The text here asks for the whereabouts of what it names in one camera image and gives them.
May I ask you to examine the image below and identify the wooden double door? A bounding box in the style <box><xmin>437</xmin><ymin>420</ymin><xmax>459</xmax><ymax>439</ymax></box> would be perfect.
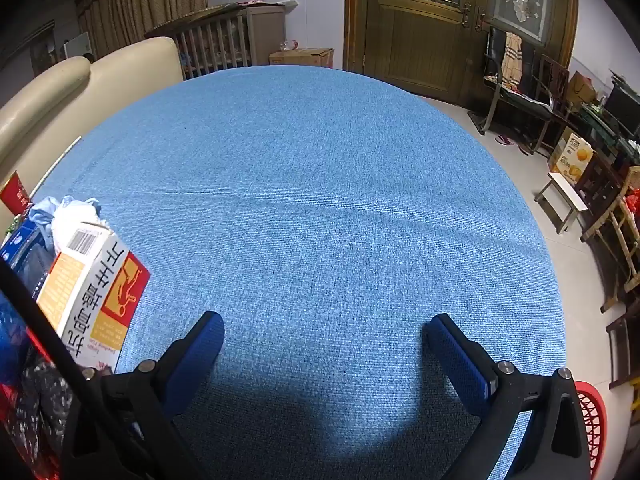
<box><xmin>344</xmin><ymin>0</ymin><xmax>578</xmax><ymax>107</ymax></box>

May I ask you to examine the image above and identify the brown cardboard box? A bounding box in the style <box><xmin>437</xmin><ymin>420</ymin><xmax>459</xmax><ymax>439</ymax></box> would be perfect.
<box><xmin>269</xmin><ymin>48</ymin><xmax>335</xmax><ymax>69</ymax></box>

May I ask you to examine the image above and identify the black computer monitor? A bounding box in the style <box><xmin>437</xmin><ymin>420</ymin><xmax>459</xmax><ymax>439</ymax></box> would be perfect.
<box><xmin>604</xmin><ymin>84</ymin><xmax>640</xmax><ymax>138</ymax></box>

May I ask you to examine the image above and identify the red net bag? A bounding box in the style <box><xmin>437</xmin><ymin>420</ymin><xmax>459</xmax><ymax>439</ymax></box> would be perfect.
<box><xmin>0</xmin><ymin>327</ymin><xmax>68</xmax><ymax>480</ymax></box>

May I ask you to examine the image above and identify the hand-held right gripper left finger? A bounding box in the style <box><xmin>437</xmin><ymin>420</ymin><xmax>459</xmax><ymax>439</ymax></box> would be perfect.
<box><xmin>60</xmin><ymin>311</ymin><xmax>225</xmax><ymax>480</ymax></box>

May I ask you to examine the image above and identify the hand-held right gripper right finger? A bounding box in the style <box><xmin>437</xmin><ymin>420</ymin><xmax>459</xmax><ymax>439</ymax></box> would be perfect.
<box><xmin>424</xmin><ymin>313</ymin><xmax>593</xmax><ymax>480</ymax></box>

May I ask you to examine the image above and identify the dark wooden side table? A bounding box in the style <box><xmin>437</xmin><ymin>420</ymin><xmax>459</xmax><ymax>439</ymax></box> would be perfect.
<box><xmin>574</xmin><ymin>151</ymin><xmax>632</xmax><ymax>228</ymax></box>

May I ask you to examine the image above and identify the blue plastic bag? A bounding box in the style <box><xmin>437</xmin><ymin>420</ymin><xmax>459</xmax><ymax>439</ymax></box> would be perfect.
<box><xmin>0</xmin><ymin>287</ymin><xmax>28</xmax><ymax>366</ymax></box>

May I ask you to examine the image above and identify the blue carton box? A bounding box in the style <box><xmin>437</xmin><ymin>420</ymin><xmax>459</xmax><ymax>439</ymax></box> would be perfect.
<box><xmin>0</xmin><ymin>221</ymin><xmax>57</xmax><ymax>303</ymax></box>

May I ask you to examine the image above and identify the cream leather sofa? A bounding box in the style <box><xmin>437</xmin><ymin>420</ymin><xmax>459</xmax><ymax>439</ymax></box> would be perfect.
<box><xmin>0</xmin><ymin>36</ymin><xmax>184</xmax><ymax>233</ymax></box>

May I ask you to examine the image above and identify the red packet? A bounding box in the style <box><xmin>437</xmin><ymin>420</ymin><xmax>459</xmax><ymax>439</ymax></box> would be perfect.
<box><xmin>0</xmin><ymin>170</ymin><xmax>34</xmax><ymax>217</ymax></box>

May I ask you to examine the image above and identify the pair of slippers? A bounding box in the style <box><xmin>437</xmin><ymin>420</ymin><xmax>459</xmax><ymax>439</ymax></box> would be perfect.
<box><xmin>494</xmin><ymin>134</ymin><xmax>532</xmax><ymax>157</ymax></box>

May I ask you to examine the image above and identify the yellow printed carton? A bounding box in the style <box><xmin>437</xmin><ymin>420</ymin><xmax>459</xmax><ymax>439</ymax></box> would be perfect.
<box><xmin>548</xmin><ymin>126</ymin><xmax>594</xmax><ymax>184</ymax></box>

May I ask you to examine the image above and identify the black plastic bag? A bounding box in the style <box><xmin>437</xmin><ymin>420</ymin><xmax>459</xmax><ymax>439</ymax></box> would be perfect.
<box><xmin>19</xmin><ymin>352</ymin><xmax>78</xmax><ymax>463</ymax></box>

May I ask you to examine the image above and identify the glass computer desk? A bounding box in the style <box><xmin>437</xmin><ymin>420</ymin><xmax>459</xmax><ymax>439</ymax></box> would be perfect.
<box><xmin>572</xmin><ymin>102</ymin><xmax>640</xmax><ymax>163</ymax></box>

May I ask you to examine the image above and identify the white paper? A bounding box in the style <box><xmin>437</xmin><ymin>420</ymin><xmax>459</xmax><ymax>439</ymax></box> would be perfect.
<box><xmin>51</xmin><ymin>199</ymin><xmax>112</xmax><ymax>257</ymax></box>

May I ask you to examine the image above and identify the thin white rod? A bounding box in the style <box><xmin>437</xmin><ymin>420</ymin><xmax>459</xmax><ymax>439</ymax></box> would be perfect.
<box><xmin>31</xmin><ymin>136</ymin><xmax>83</xmax><ymax>197</ymax></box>

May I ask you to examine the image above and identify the small dark wooden chair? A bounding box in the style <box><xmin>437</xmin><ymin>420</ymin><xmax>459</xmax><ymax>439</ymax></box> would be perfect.
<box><xmin>531</xmin><ymin>54</ymin><xmax>572</xmax><ymax>128</ymax></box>

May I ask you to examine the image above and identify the blue tablecloth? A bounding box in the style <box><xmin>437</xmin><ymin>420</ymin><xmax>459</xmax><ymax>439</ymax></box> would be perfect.
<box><xmin>20</xmin><ymin>65</ymin><xmax>572</xmax><ymax>480</ymax></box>

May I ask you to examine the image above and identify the red plastic basket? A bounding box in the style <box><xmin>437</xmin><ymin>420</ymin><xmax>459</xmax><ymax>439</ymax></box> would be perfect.
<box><xmin>574</xmin><ymin>381</ymin><xmax>609</xmax><ymax>480</ymax></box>

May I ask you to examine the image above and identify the black metal-frame chair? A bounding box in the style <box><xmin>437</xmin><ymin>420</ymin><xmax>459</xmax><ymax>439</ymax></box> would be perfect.
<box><xmin>481</xmin><ymin>26</ymin><xmax>553</xmax><ymax>157</ymax></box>

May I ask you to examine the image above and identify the black cable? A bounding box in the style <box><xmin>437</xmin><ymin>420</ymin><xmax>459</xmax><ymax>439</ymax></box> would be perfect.
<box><xmin>0</xmin><ymin>260</ymin><xmax>98</xmax><ymax>386</ymax></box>

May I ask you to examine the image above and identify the tall dark wooden chair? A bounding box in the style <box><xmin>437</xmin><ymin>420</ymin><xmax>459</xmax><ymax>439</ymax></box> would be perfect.
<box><xmin>604</xmin><ymin>299</ymin><xmax>640</xmax><ymax>392</ymax></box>

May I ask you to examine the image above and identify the open brown carton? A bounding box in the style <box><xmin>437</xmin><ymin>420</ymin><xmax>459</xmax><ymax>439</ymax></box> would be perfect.
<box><xmin>566</xmin><ymin>71</ymin><xmax>597</xmax><ymax>107</ymax></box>

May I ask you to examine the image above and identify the brown curtain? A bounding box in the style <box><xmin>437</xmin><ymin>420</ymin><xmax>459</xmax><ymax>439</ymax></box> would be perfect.
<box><xmin>75</xmin><ymin>0</ymin><xmax>217</xmax><ymax>58</ymax></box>

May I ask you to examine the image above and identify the plaid scarf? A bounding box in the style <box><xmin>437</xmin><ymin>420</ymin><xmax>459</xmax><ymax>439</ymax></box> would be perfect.
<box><xmin>499</xmin><ymin>31</ymin><xmax>522</xmax><ymax>92</ymax></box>

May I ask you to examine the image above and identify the beige cabinet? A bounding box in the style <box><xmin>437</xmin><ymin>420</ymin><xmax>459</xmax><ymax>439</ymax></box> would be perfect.
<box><xmin>244</xmin><ymin>4</ymin><xmax>287</xmax><ymax>67</ymax></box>

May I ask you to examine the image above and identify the wooden baby crib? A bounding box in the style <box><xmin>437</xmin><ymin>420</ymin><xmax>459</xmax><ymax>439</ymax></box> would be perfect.
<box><xmin>144</xmin><ymin>4</ymin><xmax>251</xmax><ymax>81</ymax></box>

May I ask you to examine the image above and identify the small white stool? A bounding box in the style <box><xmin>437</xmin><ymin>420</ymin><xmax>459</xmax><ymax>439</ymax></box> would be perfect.
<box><xmin>534</xmin><ymin>171</ymin><xmax>589</xmax><ymax>234</ymax></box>

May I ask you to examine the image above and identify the white medicine box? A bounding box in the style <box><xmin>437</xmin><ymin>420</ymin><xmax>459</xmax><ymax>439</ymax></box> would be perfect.
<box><xmin>36</xmin><ymin>221</ymin><xmax>152</xmax><ymax>375</ymax></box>

